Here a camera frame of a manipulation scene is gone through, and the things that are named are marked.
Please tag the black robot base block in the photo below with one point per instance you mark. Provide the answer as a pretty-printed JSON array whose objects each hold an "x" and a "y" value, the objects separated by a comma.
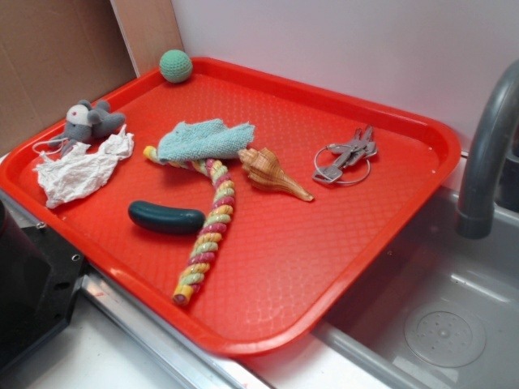
[{"x": 41, "y": 273}]

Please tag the red plastic tray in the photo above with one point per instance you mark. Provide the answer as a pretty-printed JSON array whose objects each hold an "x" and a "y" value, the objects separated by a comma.
[{"x": 282, "y": 262}]

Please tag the brown striped conch shell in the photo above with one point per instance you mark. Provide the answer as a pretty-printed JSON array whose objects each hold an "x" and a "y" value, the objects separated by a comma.
[{"x": 265, "y": 173}]

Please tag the light blue knitted cloth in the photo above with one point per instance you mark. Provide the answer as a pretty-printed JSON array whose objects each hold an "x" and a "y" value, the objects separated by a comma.
[{"x": 203, "y": 140}]

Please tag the dark green toy cucumber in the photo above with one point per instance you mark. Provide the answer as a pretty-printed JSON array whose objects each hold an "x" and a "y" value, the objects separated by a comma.
[{"x": 162, "y": 219}]

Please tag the green crocheted ball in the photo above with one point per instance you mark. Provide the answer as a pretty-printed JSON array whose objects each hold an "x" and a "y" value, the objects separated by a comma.
[{"x": 175, "y": 66}]

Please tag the gray plush mouse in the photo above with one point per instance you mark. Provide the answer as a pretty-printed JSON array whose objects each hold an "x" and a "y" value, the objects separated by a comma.
[{"x": 84, "y": 122}]

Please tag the crumpled white paper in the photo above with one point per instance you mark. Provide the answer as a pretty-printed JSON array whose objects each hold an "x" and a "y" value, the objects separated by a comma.
[{"x": 80, "y": 173}]

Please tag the gray plastic sink basin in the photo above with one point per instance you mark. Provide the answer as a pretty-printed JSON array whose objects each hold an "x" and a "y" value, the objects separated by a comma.
[{"x": 434, "y": 310}]

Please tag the brown cardboard panel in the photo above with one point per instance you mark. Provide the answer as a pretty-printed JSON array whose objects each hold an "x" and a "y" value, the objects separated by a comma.
[{"x": 53, "y": 54}]

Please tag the gray toy faucet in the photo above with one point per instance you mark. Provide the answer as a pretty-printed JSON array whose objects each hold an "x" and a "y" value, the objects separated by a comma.
[{"x": 491, "y": 172}]

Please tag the multicolour twisted rope toy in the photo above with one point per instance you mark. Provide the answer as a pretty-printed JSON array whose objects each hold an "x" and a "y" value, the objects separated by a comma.
[{"x": 205, "y": 249}]

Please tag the silver keys on ring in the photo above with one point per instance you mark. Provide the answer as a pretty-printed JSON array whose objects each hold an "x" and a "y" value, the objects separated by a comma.
[{"x": 361, "y": 147}]

